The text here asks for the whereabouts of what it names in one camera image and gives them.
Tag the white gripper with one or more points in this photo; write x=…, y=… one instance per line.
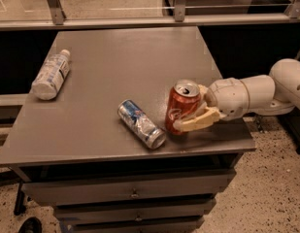
x=227, y=97

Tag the red coke can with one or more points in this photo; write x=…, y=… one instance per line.
x=184, y=99

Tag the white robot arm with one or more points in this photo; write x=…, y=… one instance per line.
x=277, y=93

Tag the blue silver redbull can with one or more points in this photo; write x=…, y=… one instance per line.
x=140, y=124

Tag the grey drawer cabinet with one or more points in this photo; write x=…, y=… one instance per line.
x=75, y=154

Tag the clear plastic water bottle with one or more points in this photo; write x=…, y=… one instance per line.
x=51, y=76

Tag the black shoe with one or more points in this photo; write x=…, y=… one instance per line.
x=31, y=225

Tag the metal railing frame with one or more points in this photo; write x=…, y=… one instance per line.
x=93, y=14

